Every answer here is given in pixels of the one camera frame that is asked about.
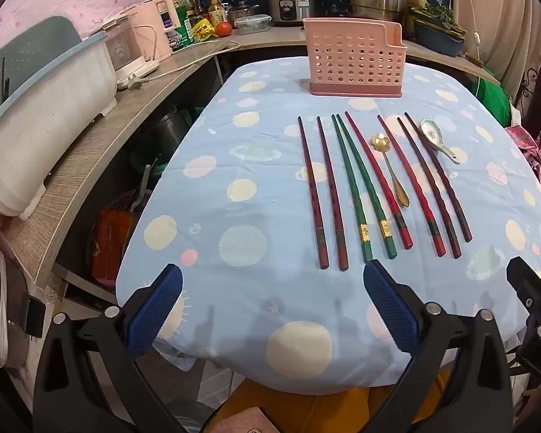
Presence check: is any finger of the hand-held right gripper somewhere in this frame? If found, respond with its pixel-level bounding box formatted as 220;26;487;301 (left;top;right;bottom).
506;256;541;321

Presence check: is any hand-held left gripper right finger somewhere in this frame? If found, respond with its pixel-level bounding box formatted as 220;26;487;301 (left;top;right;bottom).
363;260;513;433

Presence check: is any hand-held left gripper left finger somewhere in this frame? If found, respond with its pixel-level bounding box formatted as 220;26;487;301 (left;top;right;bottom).
32;264;184;433

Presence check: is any dark red-brown chopstick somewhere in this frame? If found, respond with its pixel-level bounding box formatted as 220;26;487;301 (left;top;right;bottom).
298;116;330;271
316;116;349;272

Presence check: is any green chopstick gold band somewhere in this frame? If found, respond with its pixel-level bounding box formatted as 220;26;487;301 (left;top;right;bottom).
331;114;374;263
336;113;397;260

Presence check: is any dark maroon chopstick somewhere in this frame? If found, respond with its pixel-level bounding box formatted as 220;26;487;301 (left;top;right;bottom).
404;112;473;243
397;117;462;260

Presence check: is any bright red chopstick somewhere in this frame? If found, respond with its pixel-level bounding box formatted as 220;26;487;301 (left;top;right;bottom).
345;111;414;250
377;115;447;257

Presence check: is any gold flower-shaped spoon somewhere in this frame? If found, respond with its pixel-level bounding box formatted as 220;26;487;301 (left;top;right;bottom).
372;133;410;209

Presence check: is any white ceramic soup spoon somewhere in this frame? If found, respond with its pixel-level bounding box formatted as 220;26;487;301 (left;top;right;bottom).
420;118;463;165

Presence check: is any pink perforated utensil holder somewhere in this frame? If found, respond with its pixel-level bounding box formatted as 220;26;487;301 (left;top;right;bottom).
303;17;409;98

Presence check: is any orange plastic bag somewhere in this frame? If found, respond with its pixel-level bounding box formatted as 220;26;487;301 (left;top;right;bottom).
90;210;140;286

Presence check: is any yellow orange cloth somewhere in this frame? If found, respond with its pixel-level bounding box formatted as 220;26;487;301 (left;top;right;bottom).
216;370;452;433

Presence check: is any pink floral cloth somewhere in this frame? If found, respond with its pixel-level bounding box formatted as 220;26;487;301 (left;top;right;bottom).
505;124;541;199

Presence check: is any green plastic basin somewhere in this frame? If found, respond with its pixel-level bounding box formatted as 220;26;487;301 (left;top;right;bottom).
130;144;168;178

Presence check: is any dark metal pot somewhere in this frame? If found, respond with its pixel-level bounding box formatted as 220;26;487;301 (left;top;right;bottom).
149;106;192;167

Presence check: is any green plastic bag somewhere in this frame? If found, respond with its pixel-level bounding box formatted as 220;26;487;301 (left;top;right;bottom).
475;67;512;127

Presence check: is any wooden counter shelf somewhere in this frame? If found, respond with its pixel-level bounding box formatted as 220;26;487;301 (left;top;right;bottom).
4;38;239;289

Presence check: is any white plastic bin blue rim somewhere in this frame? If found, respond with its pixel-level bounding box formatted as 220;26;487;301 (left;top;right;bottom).
0;31;119;222

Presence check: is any blue planter with greens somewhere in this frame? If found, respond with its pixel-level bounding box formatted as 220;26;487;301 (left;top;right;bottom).
410;6;467;57

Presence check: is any beige curtain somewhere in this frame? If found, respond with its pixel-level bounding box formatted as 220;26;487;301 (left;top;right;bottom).
451;0;541;95

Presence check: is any white clear-walled appliance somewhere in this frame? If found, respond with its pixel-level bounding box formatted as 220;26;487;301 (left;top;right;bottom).
104;16;160;84

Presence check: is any pink electric kettle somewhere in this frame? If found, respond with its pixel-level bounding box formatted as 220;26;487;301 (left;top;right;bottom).
125;0;185;61

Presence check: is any green detergent bottle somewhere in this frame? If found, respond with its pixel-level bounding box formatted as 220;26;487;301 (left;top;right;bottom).
169;9;195;50

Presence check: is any yellow snack packet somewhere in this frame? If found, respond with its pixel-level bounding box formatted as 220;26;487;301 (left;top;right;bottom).
193;19;217;41

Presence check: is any grey-blue bin lid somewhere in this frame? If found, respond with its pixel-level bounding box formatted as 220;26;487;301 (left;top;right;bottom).
0;16;83;115

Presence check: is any clear glass food container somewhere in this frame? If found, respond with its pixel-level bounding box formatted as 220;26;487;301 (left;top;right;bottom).
234;15;271;34

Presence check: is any yellow cooking oil bottle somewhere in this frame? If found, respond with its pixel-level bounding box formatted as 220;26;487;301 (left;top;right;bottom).
207;0;228;27

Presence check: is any small steel lidded pot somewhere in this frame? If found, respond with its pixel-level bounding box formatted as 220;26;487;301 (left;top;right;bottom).
228;2;260;23

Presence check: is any steel rice cooker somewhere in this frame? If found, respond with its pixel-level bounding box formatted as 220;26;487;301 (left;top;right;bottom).
267;0;321;27

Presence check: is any white power plug cable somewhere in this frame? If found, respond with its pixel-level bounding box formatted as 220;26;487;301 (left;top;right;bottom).
117;40;239;91

